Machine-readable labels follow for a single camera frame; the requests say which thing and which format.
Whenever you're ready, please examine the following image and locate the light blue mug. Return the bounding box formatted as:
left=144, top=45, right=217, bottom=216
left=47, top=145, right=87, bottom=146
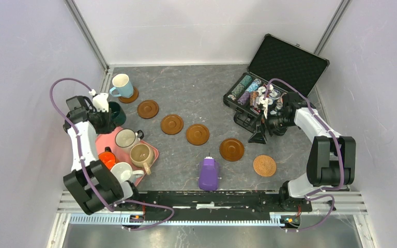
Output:
left=109, top=74, right=134, bottom=98

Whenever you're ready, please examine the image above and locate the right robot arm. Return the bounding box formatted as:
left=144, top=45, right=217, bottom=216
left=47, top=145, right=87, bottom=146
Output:
left=248, top=92, right=356, bottom=211

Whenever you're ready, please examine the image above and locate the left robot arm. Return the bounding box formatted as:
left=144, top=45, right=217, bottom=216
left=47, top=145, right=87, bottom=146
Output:
left=63, top=93, right=142, bottom=215

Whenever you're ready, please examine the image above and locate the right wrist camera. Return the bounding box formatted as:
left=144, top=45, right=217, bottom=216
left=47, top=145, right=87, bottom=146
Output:
left=255, top=96, right=269, bottom=119

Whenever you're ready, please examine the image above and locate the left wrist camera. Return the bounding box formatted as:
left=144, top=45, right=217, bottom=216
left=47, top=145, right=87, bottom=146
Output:
left=88, top=89, right=109, bottom=113

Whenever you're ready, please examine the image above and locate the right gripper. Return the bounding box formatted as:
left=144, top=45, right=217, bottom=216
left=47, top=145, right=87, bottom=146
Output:
left=248, top=108, right=296, bottom=145

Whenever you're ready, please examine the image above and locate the purple plastic box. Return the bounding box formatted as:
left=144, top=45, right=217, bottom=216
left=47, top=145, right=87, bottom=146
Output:
left=198, top=156, right=219, bottom=191

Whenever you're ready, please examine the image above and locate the dark green mug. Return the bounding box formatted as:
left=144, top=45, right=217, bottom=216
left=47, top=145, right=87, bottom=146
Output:
left=109, top=101, right=127, bottom=127

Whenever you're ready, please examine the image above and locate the brown wooden coaster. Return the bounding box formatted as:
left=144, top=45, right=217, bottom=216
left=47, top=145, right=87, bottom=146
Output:
left=160, top=114, right=184, bottom=135
left=219, top=138, right=245, bottom=162
left=137, top=100, right=159, bottom=119
left=118, top=87, right=139, bottom=104
left=186, top=124, right=210, bottom=146

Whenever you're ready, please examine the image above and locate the orange mug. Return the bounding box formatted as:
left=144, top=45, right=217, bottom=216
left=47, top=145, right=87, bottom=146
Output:
left=98, top=147, right=119, bottom=170

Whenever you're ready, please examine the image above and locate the black poker chip case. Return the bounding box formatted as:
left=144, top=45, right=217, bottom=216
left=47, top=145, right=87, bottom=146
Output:
left=223, top=34, right=330, bottom=133

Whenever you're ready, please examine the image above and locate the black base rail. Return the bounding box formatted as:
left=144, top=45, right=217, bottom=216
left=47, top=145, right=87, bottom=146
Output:
left=109, top=190, right=313, bottom=222

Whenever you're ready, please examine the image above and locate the beige mug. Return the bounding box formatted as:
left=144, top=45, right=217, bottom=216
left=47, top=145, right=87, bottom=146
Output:
left=129, top=143, right=155, bottom=175

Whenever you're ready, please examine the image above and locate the woven rattan coaster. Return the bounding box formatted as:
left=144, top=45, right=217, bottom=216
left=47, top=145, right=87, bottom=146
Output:
left=253, top=155, right=277, bottom=177

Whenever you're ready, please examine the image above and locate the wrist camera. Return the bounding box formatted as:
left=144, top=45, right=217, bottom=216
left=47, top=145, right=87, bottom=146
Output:
left=88, top=89, right=109, bottom=113
left=255, top=96, right=269, bottom=119

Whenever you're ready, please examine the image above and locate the white mug dark handle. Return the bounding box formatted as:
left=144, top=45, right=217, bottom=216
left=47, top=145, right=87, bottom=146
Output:
left=115, top=129, right=145, bottom=153

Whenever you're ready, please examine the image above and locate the pink tray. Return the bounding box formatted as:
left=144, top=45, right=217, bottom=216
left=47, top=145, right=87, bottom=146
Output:
left=96, top=127, right=159, bottom=186

